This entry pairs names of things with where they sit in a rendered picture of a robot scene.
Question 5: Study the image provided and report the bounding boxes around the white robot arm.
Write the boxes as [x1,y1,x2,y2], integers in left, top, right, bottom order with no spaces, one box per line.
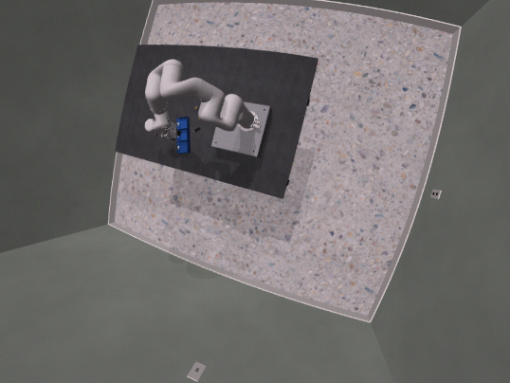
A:
[145,60,261,137]

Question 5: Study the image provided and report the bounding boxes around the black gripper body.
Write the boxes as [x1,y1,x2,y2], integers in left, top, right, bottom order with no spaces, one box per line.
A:
[164,122,177,139]

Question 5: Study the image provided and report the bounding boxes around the blue bin rack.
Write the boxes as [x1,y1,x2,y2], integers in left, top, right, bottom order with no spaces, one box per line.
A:
[176,117,191,154]

